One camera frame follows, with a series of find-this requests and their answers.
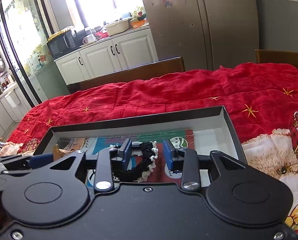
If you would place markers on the red quilted blanket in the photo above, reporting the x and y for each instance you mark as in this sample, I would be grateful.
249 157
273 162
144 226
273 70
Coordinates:
261 99

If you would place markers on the white plastic basin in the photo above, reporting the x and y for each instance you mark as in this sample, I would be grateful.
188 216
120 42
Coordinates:
117 27

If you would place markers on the tan paper pyramid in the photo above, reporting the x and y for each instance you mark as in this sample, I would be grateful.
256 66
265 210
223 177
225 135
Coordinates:
58 153

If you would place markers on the black microwave oven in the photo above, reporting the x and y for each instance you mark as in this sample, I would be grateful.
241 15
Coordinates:
62 44

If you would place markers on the black shallow box tray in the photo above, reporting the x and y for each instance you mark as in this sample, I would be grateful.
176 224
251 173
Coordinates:
204 130

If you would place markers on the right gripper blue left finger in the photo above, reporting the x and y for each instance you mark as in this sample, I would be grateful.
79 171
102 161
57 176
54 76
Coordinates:
110 159

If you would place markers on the black crochet scrunchie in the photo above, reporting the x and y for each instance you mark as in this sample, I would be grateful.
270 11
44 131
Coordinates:
144 168

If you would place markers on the steel double-door refrigerator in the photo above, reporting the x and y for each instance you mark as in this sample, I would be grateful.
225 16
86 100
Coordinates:
206 34

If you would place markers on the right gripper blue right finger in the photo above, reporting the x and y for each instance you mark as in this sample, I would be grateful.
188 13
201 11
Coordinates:
184 160

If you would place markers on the wooden chair back right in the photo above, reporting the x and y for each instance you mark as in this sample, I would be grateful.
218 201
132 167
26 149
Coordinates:
273 56

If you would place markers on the wooden chair back centre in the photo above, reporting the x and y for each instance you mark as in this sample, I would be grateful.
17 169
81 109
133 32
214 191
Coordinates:
144 72

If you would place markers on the wooden chair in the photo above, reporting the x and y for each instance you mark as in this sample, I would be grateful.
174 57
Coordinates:
144 72
273 56

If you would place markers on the white mug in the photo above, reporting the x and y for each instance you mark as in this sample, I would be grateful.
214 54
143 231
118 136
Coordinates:
88 39

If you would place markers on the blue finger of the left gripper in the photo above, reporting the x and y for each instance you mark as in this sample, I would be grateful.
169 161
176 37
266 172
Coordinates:
42 159

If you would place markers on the white kitchen cabinet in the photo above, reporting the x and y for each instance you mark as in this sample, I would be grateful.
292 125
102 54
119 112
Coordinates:
126 50

